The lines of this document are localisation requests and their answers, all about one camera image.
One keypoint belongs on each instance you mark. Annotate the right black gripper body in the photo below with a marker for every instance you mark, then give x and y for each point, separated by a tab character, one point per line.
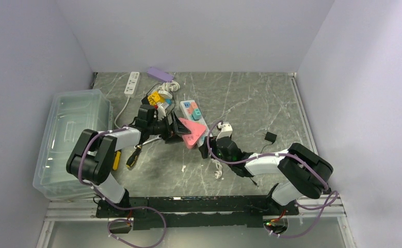
212	144

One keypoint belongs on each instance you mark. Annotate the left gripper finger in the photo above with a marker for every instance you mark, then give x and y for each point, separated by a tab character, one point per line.
174	139
177	126

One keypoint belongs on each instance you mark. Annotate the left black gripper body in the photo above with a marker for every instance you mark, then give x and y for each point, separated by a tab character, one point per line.
161	127

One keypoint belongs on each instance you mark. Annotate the white long power strip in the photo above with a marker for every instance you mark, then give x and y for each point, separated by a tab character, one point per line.
184	106

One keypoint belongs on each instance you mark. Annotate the pink triangular power strip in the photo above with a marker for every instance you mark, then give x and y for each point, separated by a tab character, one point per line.
197	130

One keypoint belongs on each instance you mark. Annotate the black power adapter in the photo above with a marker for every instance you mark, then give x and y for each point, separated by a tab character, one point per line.
270	137

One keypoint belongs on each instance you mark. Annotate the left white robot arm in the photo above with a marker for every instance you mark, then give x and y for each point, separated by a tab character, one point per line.
93	155

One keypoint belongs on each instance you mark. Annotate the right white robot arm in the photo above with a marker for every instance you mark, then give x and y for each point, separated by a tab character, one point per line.
306	173

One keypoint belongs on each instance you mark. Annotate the teal plug adapter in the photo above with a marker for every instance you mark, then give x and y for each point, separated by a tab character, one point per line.
196	115

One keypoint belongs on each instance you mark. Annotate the yellow cube socket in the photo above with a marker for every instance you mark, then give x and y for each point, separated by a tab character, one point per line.
155	99

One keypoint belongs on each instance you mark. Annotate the silver ratchet wrench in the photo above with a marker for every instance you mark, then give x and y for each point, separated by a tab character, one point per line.
152	140

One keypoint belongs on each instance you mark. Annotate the black cube adapter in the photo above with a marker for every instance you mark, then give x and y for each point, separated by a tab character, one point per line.
145	101

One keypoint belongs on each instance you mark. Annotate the black yellow screwdriver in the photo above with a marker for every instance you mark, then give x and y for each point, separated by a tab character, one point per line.
133	158

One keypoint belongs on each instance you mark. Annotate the small white power strip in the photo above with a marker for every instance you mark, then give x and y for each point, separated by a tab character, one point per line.
132	83

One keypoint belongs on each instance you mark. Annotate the yellow black small tool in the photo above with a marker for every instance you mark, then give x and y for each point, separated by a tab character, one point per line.
116	160

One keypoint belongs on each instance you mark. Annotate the purple flat box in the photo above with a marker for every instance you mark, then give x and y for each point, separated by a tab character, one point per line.
159	75

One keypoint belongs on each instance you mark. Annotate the clear plastic storage bin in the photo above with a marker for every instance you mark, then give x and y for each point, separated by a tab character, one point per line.
70	113

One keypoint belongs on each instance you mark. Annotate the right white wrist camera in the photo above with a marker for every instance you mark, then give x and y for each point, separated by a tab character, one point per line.
225	130

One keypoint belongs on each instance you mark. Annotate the black base frame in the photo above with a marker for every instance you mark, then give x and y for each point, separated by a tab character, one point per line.
197	211

